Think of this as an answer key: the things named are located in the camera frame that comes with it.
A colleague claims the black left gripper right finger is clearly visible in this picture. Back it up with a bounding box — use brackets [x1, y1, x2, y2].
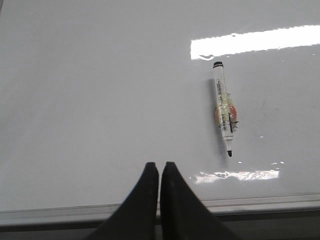
[160, 162, 238, 240]

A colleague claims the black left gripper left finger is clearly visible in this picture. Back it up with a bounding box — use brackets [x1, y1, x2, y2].
[86, 162, 159, 240]

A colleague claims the white taped whiteboard marker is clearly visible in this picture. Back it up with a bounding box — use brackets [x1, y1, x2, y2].
[212, 61, 239, 158]

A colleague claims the white whiteboard with aluminium frame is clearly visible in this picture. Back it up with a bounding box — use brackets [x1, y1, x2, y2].
[0, 0, 320, 231]

